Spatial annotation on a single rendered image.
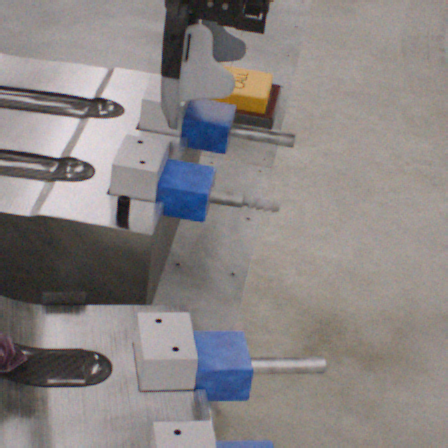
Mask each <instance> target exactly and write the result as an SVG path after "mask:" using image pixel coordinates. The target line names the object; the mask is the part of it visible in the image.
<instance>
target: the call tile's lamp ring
mask: <svg viewBox="0 0 448 448"><path fill-rule="evenodd" d="M271 87H272V88H273V89H272V93H271V97H270V101H269V104H268V108H267V112H266V114H263V113H257V112H252V111H246V110H240V109H236V112H235V113H239V114H245V115H250V116H256V117H262V118H267V119H272V117H273V113H274V109H275V105H276V101H277V97H278V93H279V89H280V85H275V84H271Z"/></svg>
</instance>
